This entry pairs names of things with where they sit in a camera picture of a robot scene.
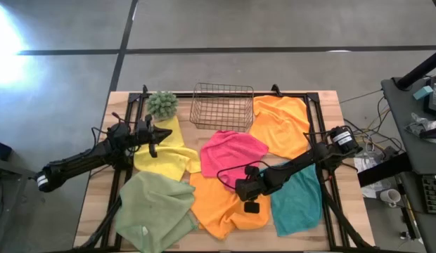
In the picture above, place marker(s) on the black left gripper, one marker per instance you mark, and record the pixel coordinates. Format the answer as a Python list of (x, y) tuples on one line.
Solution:
[(153, 149)]

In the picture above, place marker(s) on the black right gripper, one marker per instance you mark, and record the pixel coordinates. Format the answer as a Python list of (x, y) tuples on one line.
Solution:
[(258, 189)]

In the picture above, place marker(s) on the teal microfiber towel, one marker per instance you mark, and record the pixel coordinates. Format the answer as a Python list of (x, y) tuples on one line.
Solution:
[(297, 207)]

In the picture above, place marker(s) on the orange microfiber towel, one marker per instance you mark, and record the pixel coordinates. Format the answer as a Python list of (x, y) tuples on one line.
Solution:
[(218, 207), (279, 123)]

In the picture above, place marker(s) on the pink microfiber towel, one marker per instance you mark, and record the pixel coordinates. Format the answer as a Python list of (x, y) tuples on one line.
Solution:
[(228, 151)]

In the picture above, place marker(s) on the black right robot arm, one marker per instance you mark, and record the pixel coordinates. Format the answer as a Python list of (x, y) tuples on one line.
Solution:
[(299, 165)]

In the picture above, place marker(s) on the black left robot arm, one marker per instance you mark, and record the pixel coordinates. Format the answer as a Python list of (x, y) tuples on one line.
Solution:
[(81, 161)]

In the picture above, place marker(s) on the yellow microfiber towel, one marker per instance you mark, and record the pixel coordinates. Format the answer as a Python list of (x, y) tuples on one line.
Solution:
[(168, 158)]

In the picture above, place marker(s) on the light green microfiber towel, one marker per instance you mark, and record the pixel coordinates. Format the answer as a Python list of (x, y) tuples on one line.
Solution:
[(151, 211)]

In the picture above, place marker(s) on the green artificial plant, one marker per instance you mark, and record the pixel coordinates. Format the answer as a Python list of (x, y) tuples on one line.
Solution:
[(162, 104)]

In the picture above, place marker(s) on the black table clamp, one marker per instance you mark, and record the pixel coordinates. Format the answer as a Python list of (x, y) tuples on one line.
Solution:
[(275, 89), (145, 88)]

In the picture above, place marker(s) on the white paper bag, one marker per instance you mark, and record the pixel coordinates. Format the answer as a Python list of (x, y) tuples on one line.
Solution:
[(367, 162)]

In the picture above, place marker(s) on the black side table bar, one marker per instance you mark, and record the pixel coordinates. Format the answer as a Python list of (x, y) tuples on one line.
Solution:
[(383, 170)]

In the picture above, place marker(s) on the white mug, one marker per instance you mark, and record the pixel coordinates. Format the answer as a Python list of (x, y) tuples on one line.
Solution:
[(390, 196)]

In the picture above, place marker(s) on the grey metal stand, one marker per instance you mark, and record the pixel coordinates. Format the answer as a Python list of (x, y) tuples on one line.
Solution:
[(14, 169)]

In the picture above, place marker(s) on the black box with blue light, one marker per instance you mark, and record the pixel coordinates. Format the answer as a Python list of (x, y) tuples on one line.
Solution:
[(1, 151)]

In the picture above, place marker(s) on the grey side table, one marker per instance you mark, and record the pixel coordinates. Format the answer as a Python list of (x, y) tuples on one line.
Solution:
[(401, 105)]

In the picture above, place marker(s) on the crumpled plastic bag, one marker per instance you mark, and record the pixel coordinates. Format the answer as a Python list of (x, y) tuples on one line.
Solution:
[(420, 124)]

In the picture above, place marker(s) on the black keyboard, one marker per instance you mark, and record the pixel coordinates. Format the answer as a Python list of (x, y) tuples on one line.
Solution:
[(434, 193)]

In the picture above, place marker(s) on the small teal box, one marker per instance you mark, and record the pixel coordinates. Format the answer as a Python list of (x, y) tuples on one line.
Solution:
[(422, 92)]

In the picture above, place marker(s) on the black pole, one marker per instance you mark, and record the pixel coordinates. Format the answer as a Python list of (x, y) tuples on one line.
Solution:
[(422, 68)]

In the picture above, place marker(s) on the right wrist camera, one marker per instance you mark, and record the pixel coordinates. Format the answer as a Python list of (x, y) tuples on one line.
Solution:
[(243, 189)]

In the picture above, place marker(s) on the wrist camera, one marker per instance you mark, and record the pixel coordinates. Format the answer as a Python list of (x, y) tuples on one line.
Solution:
[(243, 189), (143, 133)]

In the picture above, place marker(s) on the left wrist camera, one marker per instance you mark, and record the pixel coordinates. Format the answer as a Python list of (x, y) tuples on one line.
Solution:
[(143, 133)]

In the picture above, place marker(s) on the black aluminium table frame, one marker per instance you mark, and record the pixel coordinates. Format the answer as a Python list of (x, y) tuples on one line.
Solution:
[(313, 97)]

